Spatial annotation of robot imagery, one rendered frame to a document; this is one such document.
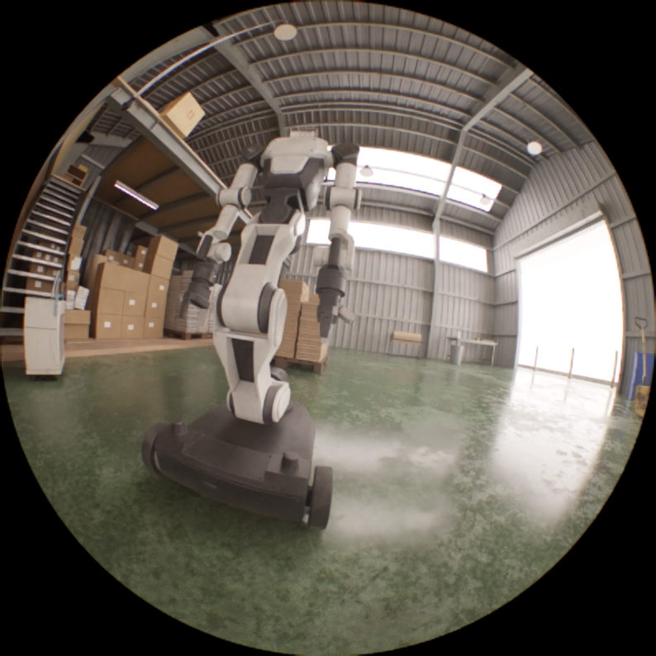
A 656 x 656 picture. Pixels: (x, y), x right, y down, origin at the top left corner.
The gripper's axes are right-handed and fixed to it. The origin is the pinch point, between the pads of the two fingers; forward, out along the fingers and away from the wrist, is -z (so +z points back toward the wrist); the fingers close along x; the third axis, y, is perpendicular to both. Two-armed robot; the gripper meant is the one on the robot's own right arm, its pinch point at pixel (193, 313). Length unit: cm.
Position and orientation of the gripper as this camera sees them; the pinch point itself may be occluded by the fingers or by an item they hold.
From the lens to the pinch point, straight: 72.2
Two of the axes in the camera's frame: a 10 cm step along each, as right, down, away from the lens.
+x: 0.1, -2.0, -9.8
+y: 9.9, 1.2, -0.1
